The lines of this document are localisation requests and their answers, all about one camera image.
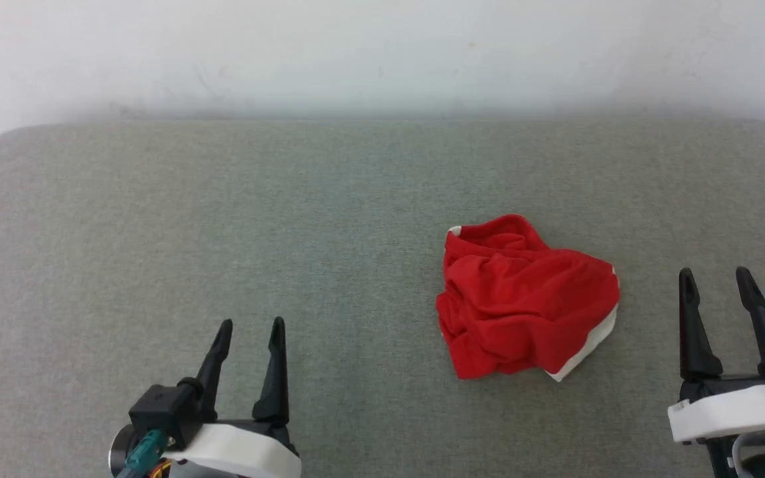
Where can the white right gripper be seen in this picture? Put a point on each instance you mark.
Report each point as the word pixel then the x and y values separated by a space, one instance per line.
pixel 734 411

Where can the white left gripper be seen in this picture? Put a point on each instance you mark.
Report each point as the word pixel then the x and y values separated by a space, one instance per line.
pixel 243 453

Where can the red garment with white trim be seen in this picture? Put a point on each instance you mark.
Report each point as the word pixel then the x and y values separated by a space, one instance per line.
pixel 522 305

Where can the grey fabric sofa cushion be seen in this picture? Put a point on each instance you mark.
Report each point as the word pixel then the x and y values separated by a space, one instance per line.
pixel 289 232

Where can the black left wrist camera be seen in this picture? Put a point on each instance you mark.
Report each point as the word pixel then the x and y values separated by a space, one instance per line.
pixel 160 411

